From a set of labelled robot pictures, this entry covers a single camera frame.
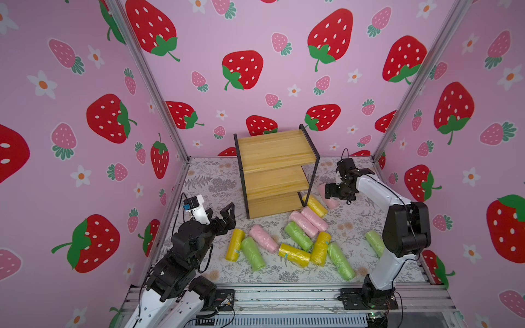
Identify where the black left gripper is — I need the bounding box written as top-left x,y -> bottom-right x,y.
188,203 -> 233,269

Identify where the pink trash bag roll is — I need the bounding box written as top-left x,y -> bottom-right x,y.
249,224 -> 280,254
301,206 -> 329,232
317,183 -> 339,210
288,210 -> 319,238

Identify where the three-tier wooden shelf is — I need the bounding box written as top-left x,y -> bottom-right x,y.
234,124 -> 320,219

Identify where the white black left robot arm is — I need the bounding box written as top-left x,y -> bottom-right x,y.
120,202 -> 236,327

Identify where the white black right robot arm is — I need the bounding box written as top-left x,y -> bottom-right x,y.
325,158 -> 431,308

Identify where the yellow trash bag roll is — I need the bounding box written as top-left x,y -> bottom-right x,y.
225,228 -> 246,262
310,232 -> 332,267
303,195 -> 328,218
278,244 -> 311,268

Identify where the green trash bag roll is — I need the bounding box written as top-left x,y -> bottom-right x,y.
328,242 -> 355,281
241,237 -> 266,271
284,221 -> 314,251
365,230 -> 385,258

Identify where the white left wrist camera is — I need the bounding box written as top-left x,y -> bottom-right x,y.
183,195 -> 209,225

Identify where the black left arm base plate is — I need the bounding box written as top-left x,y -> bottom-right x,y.
198,289 -> 235,312

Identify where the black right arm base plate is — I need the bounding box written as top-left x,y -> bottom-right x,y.
337,288 -> 399,311

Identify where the aluminium frame rail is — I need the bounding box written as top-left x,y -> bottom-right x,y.
111,283 -> 466,327

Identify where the right aluminium corner post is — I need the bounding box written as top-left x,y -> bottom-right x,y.
372,0 -> 473,164

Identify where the aluminium corner post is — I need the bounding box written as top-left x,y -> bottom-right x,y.
107,0 -> 189,164
372,0 -> 473,164

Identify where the left aluminium corner post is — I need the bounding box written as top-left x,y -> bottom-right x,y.
107,0 -> 189,164

